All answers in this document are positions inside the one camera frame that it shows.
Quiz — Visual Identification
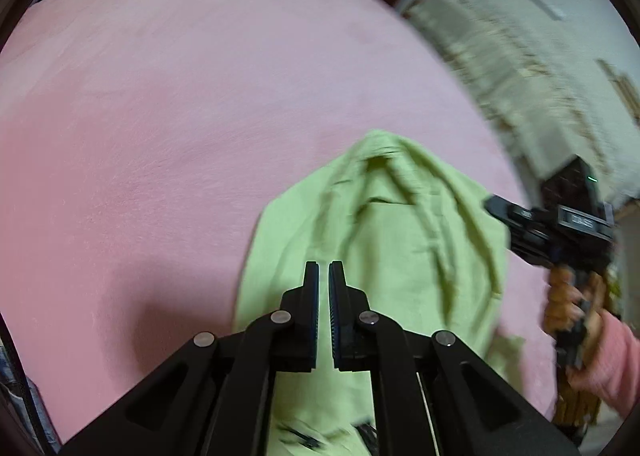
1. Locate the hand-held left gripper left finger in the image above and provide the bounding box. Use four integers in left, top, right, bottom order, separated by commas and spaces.
60, 261, 321, 456

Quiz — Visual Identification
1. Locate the pink bed blanket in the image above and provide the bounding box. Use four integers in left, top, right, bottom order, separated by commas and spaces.
0, 0, 561, 447

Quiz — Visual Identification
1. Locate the person's right forearm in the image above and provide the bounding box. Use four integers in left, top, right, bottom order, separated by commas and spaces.
567, 308, 640, 417

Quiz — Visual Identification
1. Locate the cloth-covered furniture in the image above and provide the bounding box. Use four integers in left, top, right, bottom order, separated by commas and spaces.
405, 0, 640, 202

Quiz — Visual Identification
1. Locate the person's right hand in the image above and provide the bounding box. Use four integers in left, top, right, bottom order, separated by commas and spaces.
542, 266, 608, 337

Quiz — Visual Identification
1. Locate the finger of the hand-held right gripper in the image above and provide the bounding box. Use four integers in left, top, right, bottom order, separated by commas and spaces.
484, 194, 556, 237
506, 230, 553, 267

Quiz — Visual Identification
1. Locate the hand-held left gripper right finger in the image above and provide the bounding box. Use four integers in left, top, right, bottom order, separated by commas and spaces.
327, 261, 581, 456

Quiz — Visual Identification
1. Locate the green and black hooded jacket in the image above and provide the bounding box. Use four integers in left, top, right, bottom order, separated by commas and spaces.
232, 130, 526, 456

